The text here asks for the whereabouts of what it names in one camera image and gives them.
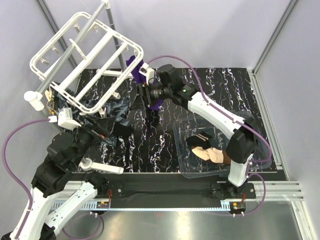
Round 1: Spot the black marbled mat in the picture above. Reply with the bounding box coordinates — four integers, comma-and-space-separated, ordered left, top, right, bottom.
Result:
86, 68, 267, 173

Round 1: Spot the cream sock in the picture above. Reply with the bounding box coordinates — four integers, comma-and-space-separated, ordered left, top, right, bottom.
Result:
192, 147, 223, 164

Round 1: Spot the white plastic clip hanger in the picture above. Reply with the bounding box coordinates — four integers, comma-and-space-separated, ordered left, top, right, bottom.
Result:
24, 11, 144, 115

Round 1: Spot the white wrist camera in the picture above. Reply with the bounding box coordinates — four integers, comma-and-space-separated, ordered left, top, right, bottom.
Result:
139, 62, 155, 85
48, 107, 82, 131

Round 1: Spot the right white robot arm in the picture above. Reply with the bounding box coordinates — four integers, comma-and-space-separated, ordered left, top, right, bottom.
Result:
131, 63, 270, 199

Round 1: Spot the purple sock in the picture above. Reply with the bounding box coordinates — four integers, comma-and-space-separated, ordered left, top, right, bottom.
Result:
125, 55, 163, 111

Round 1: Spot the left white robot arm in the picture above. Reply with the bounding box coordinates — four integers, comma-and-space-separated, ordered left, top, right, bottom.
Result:
1, 116, 124, 240

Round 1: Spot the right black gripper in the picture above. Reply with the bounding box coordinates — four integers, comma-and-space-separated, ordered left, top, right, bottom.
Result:
129, 81, 172, 112

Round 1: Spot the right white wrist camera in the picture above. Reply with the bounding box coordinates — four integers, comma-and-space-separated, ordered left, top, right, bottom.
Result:
139, 62, 155, 85

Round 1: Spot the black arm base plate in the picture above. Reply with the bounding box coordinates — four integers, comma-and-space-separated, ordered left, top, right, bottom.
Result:
104, 173, 257, 210

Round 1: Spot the purple cable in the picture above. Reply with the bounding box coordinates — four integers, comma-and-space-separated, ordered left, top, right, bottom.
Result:
2, 118, 58, 240
147, 54, 273, 208

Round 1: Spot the clear plastic bin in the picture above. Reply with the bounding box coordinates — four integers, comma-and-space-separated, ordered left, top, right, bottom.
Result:
173, 110, 274, 179

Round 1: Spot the brown striped sock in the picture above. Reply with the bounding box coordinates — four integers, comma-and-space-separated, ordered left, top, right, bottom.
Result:
222, 152, 231, 165

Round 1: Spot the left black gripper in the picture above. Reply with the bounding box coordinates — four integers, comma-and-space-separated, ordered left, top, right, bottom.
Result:
68, 113, 117, 168

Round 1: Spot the dark leaf patterned cloth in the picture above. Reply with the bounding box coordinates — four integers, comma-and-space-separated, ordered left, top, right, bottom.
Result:
53, 91, 133, 147

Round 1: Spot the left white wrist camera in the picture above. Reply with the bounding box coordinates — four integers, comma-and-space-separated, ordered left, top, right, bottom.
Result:
48, 107, 82, 131

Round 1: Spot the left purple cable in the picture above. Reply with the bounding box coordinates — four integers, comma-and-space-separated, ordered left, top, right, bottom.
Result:
2, 118, 58, 240

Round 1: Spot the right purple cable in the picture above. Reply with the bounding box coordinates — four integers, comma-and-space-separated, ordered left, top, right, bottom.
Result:
147, 54, 273, 208

